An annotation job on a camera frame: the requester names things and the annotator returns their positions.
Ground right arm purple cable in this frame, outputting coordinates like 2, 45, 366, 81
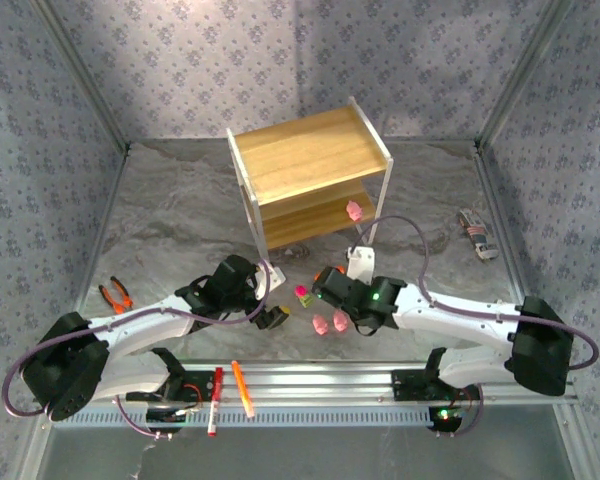
352, 214, 600, 440

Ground grey slotted cable duct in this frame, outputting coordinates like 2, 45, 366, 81
49, 404, 464, 430

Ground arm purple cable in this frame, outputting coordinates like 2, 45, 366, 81
352, 214, 600, 440
2, 258, 272, 442

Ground orange handled pliers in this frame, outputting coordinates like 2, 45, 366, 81
97, 275, 136, 316

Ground aluminium mounting rail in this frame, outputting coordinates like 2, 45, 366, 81
32, 360, 580, 407

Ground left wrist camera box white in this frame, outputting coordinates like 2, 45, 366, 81
263, 266, 287, 292

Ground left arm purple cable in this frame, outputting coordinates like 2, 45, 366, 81
2, 258, 272, 442

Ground orange marker pen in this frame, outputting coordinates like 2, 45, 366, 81
230, 360, 257, 419

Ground grey marble pattern table sheet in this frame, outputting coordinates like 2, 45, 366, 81
74, 137, 526, 364

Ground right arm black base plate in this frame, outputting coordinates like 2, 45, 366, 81
390, 368, 484, 402

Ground left black controller board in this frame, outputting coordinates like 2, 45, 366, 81
144, 407, 188, 437

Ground aluminium frame post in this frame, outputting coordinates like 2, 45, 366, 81
29, 0, 132, 154
476, 0, 577, 150

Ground wooden shelf with white frame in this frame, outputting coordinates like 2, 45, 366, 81
224, 96, 395, 285

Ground red and white marker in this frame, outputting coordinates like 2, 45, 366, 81
207, 366, 225, 438

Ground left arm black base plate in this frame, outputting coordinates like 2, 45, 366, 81
124, 368, 217, 404

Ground aluminium frame floor bar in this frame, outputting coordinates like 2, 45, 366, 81
473, 142, 527, 301
73, 144, 133, 314

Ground black controller board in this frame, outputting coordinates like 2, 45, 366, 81
144, 407, 188, 437
427, 407, 464, 435

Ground right black controller board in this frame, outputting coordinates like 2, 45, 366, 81
427, 407, 464, 435

